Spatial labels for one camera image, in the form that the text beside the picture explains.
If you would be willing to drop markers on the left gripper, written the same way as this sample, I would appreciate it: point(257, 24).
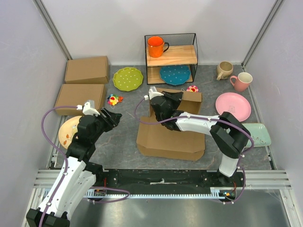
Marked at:
point(112, 119)

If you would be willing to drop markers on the large cardboard box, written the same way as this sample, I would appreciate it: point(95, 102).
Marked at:
point(156, 140)

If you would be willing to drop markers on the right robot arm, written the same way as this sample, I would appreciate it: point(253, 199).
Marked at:
point(230, 135)

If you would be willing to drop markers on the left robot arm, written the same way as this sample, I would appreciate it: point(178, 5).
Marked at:
point(77, 174)

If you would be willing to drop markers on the closed cardboard box front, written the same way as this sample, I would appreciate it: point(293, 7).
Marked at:
point(79, 94)

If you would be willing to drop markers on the closed cardboard box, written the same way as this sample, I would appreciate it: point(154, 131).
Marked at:
point(92, 70)
point(79, 94)

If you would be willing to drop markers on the closed cardboard box rear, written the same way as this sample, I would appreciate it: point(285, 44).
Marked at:
point(92, 70)

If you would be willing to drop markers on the pink flower toy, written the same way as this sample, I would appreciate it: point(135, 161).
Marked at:
point(192, 88)

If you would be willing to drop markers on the blue dotted plate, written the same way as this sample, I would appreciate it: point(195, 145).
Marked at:
point(175, 75)

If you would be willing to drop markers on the beige bird plate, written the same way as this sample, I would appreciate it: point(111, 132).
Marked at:
point(68, 130)

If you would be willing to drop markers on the green dotted plate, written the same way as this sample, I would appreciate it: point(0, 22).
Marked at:
point(128, 79)

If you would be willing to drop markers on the orange mug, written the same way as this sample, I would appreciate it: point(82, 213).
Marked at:
point(157, 46)

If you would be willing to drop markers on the beige ceramic mug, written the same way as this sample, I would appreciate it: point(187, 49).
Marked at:
point(224, 70)

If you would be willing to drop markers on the pink round plate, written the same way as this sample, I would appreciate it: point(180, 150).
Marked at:
point(235, 104)

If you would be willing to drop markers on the pink mug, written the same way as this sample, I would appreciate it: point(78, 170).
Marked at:
point(241, 82)

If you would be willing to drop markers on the mint rectangular plate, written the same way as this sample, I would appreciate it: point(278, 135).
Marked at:
point(259, 134)

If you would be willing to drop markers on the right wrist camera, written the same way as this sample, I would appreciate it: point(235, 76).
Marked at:
point(152, 93)

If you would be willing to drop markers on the black wire wooden shelf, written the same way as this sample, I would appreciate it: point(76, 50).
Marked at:
point(178, 49)

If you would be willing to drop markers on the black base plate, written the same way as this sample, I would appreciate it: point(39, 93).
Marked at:
point(139, 182)

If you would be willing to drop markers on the grey cable duct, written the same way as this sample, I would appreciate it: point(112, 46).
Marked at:
point(213, 194)

